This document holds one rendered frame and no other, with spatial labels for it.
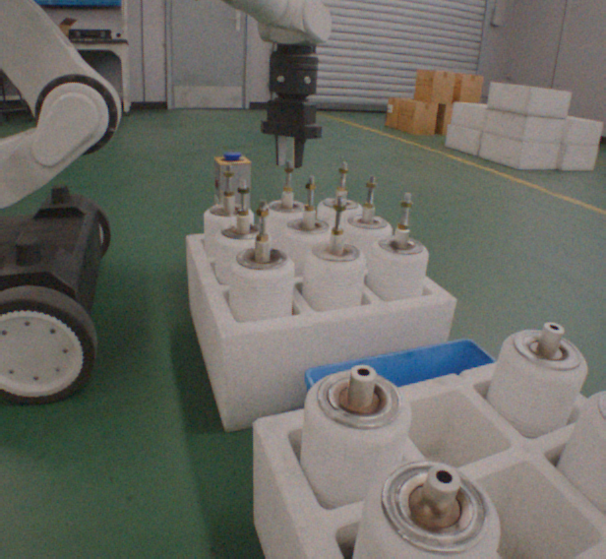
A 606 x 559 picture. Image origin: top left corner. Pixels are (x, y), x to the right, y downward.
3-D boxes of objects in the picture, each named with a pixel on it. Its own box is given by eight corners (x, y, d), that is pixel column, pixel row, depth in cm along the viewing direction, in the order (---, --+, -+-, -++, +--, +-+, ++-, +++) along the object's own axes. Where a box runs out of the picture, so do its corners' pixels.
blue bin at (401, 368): (323, 484, 59) (331, 420, 54) (297, 429, 68) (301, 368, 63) (494, 433, 68) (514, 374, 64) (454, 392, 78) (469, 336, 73)
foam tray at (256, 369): (225, 433, 66) (220, 336, 59) (189, 309, 100) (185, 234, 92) (437, 385, 80) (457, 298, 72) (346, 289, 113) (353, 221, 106)
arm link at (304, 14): (329, 48, 78) (297, 23, 66) (285, 47, 81) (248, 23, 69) (334, 13, 76) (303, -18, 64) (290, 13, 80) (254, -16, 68)
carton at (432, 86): (451, 104, 412) (455, 72, 400) (431, 102, 403) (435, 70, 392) (433, 100, 437) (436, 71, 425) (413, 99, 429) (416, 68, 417)
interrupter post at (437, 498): (428, 527, 27) (439, 496, 26) (410, 500, 29) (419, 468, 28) (457, 516, 28) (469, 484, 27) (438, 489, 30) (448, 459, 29)
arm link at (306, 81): (331, 136, 85) (334, 72, 81) (307, 141, 77) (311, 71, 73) (274, 129, 90) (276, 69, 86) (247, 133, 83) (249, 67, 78)
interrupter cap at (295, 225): (324, 238, 76) (324, 234, 75) (280, 231, 77) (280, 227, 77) (333, 224, 82) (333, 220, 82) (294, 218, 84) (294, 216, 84)
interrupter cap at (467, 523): (416, 575, 24) (418, 569, 24) (361, 482, 31) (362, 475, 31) (511, 533, 27) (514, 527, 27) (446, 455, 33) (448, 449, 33)
